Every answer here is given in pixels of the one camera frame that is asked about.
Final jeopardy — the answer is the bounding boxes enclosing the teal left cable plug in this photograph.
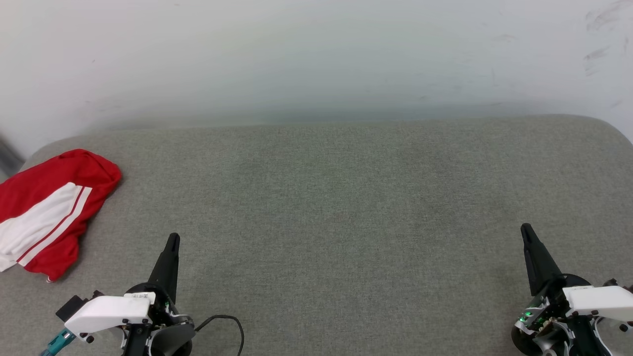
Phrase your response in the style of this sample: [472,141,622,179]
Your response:
[40,329,76,356]

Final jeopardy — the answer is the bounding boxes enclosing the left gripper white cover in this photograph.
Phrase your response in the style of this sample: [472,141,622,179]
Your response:
[64,233,195,356]

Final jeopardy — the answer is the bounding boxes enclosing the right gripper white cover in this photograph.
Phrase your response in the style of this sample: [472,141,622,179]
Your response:
[511,223,633,356]

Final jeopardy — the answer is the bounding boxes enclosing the red and white basketball jersey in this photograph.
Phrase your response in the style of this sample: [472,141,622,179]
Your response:
[0,149,122,282]

